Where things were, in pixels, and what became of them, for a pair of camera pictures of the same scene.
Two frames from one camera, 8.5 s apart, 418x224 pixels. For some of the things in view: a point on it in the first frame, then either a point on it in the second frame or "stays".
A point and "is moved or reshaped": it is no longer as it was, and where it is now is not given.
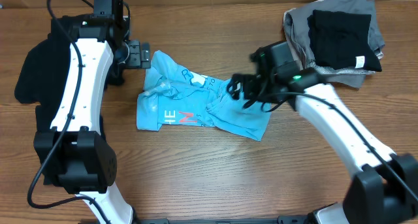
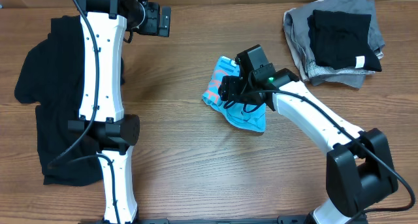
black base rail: (283, 219) stays
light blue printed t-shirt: (175, 94) is moved or reshaped
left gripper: (136, 61) → (152, 28)
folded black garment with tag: (340, 40) stays
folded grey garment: (296, 28) stays
